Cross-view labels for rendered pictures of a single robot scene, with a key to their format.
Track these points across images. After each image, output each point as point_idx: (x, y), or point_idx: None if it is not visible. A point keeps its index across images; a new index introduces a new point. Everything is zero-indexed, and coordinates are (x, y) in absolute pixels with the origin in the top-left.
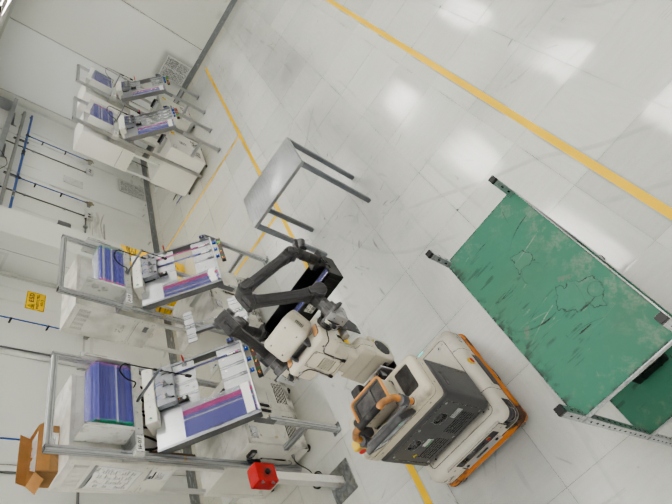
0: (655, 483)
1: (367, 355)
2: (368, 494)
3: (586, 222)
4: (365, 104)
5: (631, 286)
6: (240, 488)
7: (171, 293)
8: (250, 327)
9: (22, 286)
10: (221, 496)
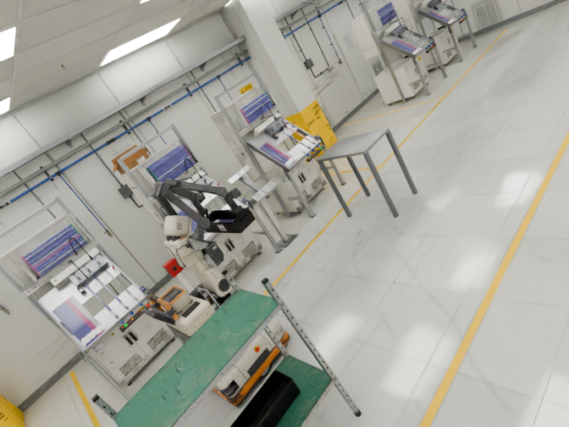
0: None
1: (206, 278)
2: None
3: (391, 388)
4: (489, 157)
5: (180, 417)
6: None
7: (263, 149)
8: (197, 203)
9: (251, 78)
10: None
